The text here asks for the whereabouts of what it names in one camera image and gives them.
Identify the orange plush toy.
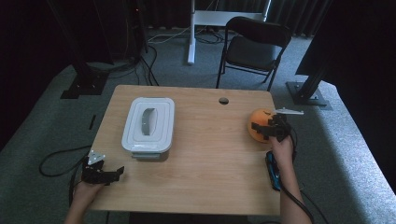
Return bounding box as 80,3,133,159
247,107,280,145

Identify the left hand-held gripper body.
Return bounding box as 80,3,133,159
80,149,109,185

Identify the blue toy car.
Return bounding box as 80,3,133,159
264,150,283,192

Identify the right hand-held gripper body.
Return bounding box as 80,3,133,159
268,107,304,144

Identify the black metal stand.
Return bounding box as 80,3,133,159
285,60,333,111
46,0,110,100

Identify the bundle of black cables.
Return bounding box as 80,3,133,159
87,43,161,87

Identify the white desk frame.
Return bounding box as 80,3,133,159
186,0,273,66

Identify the person's right hand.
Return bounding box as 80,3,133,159
268,134,295,172

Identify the black cable loop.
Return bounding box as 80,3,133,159
38,144,93,178

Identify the white cable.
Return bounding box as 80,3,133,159
147,25,191,45

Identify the clear brown storage box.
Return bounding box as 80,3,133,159
123,146,172,163

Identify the hand-held gripper cable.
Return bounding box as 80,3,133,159
279,124,316,224
67,157,90,207

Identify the white storage box lid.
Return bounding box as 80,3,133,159
120,96,177,154

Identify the left hand-held gripper cable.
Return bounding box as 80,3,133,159
67,157,90,207

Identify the black folding chair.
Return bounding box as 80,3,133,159
215,15,294,92

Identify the right hand-held gripper cable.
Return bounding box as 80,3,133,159
279,124,316,224

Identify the thin black floor cable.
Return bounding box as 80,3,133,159
300,189,330,224

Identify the person's left hand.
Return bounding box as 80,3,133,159
71,180,106,207

